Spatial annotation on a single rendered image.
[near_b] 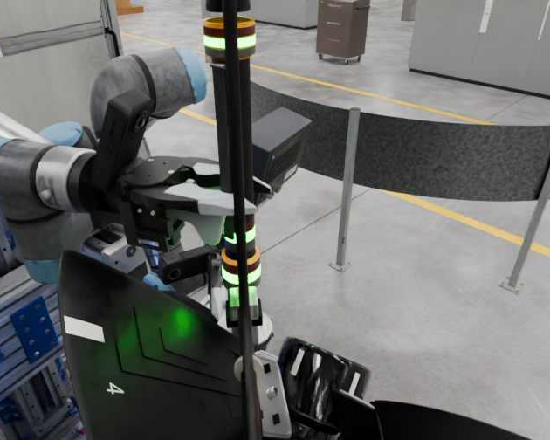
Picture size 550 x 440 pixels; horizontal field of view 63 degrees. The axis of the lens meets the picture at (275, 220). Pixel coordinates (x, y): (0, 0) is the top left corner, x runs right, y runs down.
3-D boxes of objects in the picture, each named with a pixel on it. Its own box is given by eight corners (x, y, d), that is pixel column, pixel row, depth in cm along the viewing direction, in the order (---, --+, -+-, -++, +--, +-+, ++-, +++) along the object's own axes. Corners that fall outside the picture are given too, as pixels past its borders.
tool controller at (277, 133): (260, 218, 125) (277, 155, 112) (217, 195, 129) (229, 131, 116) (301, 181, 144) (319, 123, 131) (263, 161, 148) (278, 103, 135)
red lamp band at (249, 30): (257, 37, 36) (257, 27, 36) (202, 38, 36) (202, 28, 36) (253, 28, 40) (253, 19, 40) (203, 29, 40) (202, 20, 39)
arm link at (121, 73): (74, 57, 75) (169, 316, 87) (135, 47, 81) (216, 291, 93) (58, 72, 84) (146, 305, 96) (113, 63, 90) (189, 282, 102)
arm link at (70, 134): (38, 175, 122) (23, 127, 114) (86, 161, 129) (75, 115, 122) (55, 190, 114) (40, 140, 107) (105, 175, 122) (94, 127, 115)
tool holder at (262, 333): (277, 365, 53) (277, 303, 47) (216, 370, 52) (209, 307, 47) (270, 312, 60) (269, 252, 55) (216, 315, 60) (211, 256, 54)
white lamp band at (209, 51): (257, 58, 37) (257, 48, 37) (204, 58, 37) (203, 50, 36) (253, 46, 41) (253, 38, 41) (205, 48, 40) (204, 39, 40)
